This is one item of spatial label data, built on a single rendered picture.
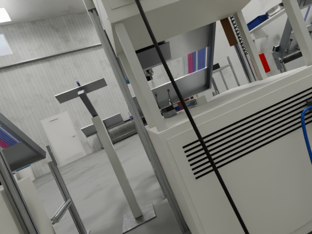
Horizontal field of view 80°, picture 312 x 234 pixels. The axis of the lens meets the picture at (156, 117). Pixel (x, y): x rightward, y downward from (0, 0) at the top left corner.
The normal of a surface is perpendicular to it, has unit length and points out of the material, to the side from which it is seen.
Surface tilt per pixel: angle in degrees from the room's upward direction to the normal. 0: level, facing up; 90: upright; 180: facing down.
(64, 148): 90
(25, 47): 90
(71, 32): 90
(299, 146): 90
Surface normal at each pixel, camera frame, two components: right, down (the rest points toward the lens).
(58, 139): 0.36, -0.11
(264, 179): 0.14, -0.02
